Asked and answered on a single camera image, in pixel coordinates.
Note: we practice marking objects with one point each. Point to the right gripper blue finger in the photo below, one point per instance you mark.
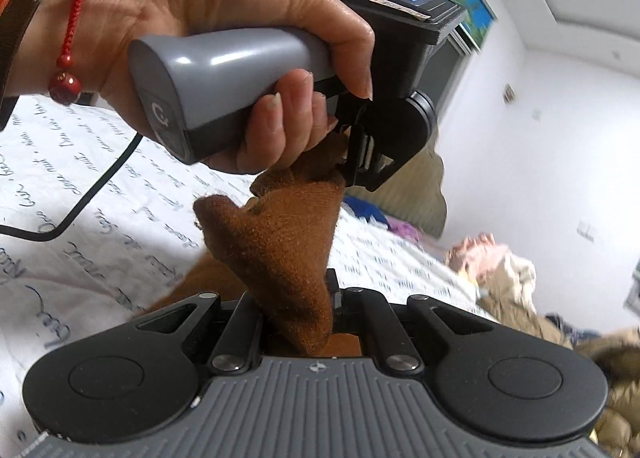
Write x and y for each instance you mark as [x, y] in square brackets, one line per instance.
[335, 294]

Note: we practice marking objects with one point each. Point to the brown knit sweater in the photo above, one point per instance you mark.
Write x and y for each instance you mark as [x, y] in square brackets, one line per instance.
[276, 247]

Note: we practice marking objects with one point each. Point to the pink clothes pile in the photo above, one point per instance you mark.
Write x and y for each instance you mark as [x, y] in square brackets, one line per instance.
[475, 257]

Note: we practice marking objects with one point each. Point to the person's left hand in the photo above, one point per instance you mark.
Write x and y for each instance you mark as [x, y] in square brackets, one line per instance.
[283, 124]

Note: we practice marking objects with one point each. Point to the purple garment by headboard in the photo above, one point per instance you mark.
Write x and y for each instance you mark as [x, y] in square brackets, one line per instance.
[404, 229]

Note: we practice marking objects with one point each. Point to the blue garment by headboard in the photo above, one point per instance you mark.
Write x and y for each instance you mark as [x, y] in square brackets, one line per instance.
[366, 211]

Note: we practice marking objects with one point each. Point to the olive quilted headboard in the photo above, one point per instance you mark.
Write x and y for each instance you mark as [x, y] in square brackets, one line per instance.
[414, 193]

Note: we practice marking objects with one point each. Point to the white bedspread with script print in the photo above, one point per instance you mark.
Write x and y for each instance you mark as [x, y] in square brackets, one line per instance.
[128, 248]

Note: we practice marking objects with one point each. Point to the beige cream jacket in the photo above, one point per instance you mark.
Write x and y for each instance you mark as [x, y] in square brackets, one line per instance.
[514, 279]

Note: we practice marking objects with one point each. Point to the white wall switch plate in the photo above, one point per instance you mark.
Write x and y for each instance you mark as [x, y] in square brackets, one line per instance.
[584, 230]

